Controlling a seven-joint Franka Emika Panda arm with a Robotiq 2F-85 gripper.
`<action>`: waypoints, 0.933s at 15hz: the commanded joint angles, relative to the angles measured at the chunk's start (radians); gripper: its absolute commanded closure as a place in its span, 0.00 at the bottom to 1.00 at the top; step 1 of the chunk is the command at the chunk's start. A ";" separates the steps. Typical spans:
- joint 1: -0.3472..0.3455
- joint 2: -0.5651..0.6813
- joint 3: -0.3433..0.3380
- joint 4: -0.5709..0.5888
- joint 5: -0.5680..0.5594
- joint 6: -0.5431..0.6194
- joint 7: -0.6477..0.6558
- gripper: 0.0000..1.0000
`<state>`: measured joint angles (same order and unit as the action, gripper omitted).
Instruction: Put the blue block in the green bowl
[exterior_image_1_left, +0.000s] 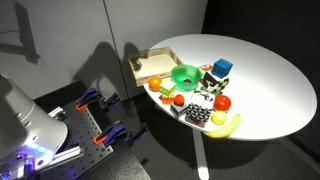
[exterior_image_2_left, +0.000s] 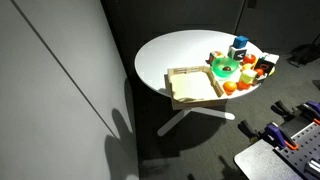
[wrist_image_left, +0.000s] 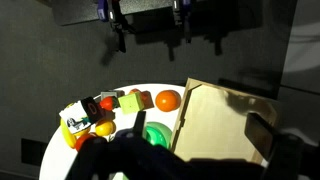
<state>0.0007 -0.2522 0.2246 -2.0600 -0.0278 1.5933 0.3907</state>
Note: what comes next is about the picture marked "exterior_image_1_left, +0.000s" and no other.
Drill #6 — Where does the small red tomato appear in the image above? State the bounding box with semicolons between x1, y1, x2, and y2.
173;94;186;107

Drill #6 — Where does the wooden tray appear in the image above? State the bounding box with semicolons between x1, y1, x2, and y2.
128;46;184;88

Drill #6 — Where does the white picture cube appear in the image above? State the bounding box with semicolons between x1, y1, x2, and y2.
189;89;217;110

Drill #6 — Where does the yellow banana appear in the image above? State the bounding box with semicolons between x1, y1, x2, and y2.
204;113;242;139

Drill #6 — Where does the purple orange bar clamp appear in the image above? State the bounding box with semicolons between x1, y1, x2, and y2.
93;121;149;148
75;88;121;113

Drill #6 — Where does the small flat red block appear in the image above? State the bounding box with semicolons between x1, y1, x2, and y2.
159;94;176;105

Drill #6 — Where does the black white patterned cube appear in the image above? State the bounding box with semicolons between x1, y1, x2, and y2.
184;102;213;129

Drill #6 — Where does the yellow lemon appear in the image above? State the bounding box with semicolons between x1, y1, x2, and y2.
210;110;228;126

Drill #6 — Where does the orange fruit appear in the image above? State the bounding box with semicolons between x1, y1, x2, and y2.
148;76;163;93

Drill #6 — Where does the black yellow checkered cube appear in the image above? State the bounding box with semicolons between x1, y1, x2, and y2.
201;71;230;96

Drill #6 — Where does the green yellow striped cube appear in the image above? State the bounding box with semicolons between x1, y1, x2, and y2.
158;79;177;99

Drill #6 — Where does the white table leg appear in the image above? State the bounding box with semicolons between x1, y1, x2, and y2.
191;128;210;180

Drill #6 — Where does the perforated metal board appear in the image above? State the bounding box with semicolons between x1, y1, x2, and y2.
39;106;114;180

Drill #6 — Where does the black white grey cube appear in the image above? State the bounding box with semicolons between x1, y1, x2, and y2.
169;102;189;120

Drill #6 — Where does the red apple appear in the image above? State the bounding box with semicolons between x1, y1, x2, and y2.
213;94;232;113

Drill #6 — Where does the black robot stand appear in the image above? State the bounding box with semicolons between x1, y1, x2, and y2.
33;79;153;180

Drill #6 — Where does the aluminium extrusion rail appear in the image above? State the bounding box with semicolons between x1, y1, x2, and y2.
48;106;68;122
46;145;84;168

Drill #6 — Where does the blue block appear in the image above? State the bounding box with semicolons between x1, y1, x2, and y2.
211;58;234;80

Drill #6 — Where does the green bowl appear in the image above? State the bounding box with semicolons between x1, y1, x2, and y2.
170;64;204;92

